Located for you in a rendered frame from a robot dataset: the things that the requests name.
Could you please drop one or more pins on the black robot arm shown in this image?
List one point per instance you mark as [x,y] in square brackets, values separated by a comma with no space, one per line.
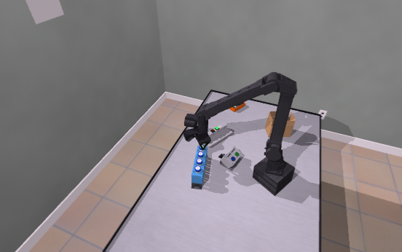
[273,82]

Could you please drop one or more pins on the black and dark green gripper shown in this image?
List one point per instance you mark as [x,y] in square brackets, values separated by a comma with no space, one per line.
[207,139]

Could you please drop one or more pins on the blue tube rack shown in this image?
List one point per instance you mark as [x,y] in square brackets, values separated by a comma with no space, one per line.
[198,177]

